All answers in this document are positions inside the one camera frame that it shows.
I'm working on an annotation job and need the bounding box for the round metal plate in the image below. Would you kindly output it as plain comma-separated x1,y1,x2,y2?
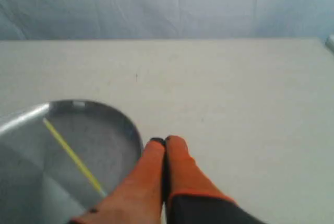
1,100,142,223

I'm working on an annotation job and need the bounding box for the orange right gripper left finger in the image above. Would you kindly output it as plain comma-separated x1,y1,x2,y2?
69,137,165,223

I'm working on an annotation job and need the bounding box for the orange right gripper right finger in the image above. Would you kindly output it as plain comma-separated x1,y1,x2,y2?
165,136,263,223

